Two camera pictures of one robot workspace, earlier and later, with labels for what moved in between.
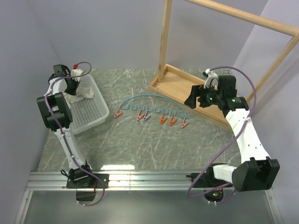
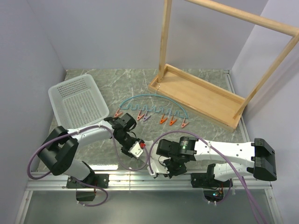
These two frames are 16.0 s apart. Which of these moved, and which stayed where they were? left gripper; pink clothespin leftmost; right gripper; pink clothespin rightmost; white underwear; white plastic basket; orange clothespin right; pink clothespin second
Moved: white underwear; right gripper; left gripper
Stayed: white plastic basket; orange clothespin right; pink clothespin second; pink clothespin leftmost; pink clothespin rightmost
